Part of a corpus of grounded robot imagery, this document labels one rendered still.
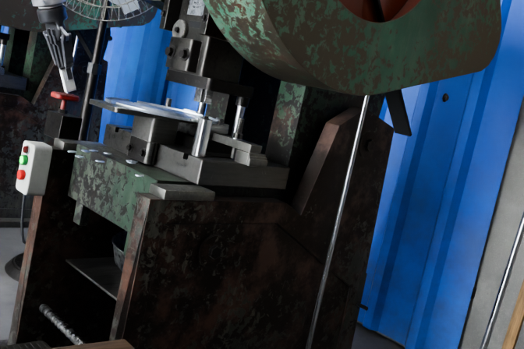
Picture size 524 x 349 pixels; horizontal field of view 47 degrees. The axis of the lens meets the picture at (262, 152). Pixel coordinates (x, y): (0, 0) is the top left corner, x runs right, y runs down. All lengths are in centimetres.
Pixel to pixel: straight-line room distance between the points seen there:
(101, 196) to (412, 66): 83
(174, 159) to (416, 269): 132
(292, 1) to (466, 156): 137
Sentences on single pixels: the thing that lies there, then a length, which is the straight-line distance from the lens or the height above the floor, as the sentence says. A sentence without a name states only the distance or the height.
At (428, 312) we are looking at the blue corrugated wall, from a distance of 249.
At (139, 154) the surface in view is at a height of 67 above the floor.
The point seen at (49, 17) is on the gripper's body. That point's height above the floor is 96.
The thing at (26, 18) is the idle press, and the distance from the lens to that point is 280.
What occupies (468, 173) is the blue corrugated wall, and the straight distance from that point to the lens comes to 239.
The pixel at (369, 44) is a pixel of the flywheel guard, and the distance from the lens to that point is 135.
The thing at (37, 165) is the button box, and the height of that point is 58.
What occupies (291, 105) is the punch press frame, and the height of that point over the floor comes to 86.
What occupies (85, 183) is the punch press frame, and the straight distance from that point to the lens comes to 164.
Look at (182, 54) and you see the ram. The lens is 153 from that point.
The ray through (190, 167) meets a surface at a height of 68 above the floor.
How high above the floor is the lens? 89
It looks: 6 degrees down
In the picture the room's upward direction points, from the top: 12 degrees clockwise
